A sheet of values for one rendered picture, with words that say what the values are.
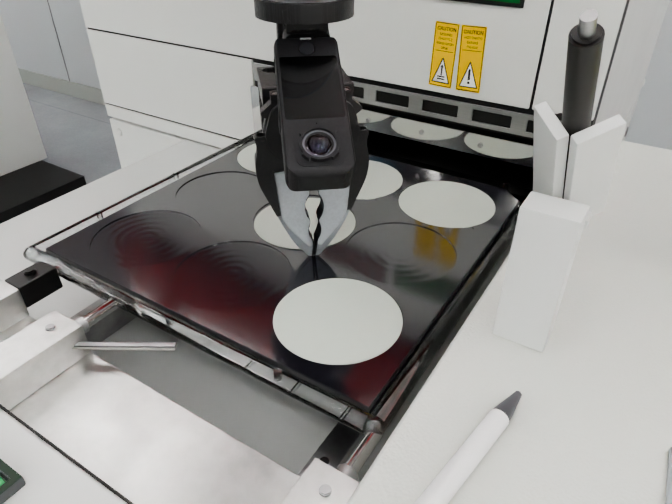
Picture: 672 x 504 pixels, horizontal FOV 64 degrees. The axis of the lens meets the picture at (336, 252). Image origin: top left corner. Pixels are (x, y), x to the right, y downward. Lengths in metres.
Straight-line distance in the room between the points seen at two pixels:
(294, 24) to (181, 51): 0.53
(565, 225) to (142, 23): 0.79
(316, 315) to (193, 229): 0.18
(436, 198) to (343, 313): 0.21
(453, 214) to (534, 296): 0.28
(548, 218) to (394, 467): 0.14
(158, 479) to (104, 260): 0.23
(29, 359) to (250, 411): 0.17
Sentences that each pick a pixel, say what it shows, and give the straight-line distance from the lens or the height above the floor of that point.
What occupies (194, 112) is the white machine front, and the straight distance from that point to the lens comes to 0.93.
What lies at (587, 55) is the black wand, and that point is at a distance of 0.23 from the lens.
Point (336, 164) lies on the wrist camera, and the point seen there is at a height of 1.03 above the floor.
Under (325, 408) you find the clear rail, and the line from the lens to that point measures 0.37.
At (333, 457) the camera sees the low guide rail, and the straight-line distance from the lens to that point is 0.40.
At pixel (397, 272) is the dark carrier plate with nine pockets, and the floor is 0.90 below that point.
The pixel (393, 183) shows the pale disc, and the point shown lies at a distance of 0.62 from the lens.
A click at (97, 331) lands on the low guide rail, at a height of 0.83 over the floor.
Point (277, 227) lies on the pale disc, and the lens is 0.54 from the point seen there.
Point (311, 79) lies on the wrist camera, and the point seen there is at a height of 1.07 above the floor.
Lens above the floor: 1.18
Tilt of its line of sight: 34 degrees down
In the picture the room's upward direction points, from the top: straight up
